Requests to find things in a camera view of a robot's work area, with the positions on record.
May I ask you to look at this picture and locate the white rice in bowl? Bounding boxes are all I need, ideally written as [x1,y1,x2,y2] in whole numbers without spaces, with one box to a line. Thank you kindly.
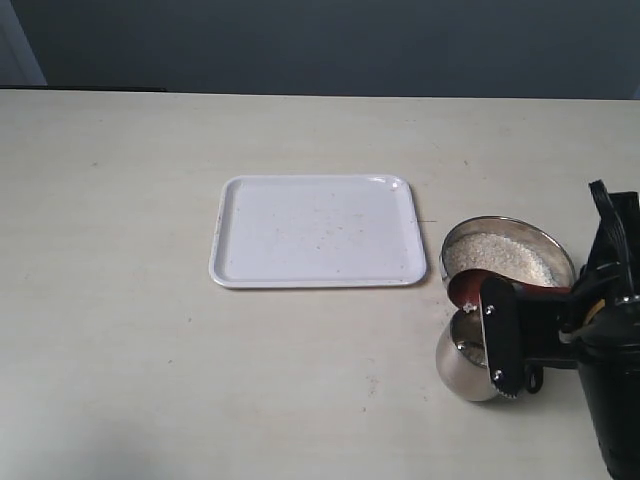
[444,233,558,287]

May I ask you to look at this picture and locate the stainless steel cup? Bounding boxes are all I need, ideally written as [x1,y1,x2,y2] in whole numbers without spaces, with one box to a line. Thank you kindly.
[436,315,498,402]

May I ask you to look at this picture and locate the brown wooden spoon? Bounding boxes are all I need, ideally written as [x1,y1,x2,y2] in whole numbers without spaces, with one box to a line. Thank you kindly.
[447,269,571,309]

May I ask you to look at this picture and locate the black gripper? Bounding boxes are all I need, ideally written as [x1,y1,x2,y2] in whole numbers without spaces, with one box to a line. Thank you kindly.
[479,190,639,479]

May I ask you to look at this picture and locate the steel bowl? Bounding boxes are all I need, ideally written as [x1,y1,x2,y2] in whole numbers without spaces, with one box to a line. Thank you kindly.
[439,216,576,287]

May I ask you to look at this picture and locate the white rectangular plastic tray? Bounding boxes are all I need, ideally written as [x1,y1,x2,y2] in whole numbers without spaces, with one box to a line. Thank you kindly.
[208,174,429,289]

